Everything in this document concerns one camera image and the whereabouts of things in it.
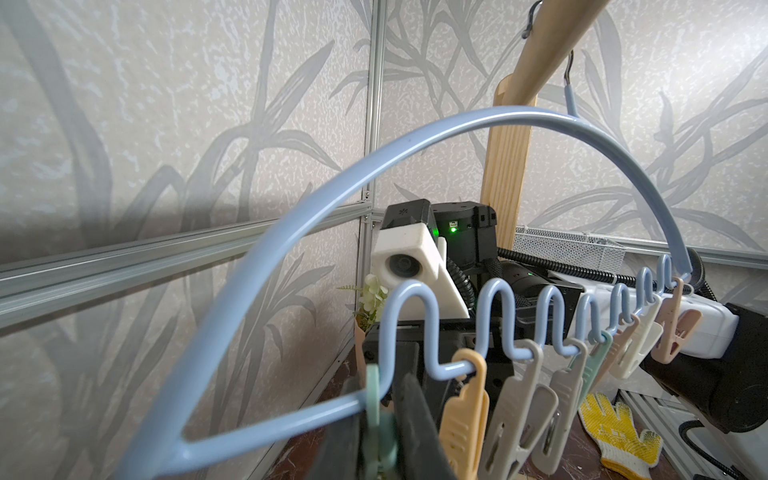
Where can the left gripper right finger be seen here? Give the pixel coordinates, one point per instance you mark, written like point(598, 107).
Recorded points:
point(421, 455)

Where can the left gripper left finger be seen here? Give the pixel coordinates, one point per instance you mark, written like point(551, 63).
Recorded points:
point(338, 456)

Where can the blue wavy clip hanger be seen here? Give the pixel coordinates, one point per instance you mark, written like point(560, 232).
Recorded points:
point(159, 449)

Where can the green clothes peg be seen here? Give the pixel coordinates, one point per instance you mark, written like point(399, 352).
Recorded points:
point(379, 439)

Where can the orange clothes peg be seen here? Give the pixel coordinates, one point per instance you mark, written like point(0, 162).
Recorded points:
point(464, 420)

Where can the grey clothes peg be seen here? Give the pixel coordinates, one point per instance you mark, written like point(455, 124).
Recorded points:
point(521, 416)

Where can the potted white flower plant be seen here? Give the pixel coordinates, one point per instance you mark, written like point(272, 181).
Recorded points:
point(372, 297)

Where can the pink clothes peg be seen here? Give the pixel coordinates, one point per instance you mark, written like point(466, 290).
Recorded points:
point(677, 325)

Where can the yellow rubber-coated glove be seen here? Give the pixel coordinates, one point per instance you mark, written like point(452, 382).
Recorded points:
point(623, 449)

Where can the wooden clothes rack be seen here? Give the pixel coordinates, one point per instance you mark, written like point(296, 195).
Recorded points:
point(556, 29)

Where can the white wire mesh basket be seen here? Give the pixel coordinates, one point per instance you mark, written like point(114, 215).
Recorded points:
point(574, 248)

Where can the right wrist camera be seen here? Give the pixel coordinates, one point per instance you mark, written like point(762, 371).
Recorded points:
point(409, 246)

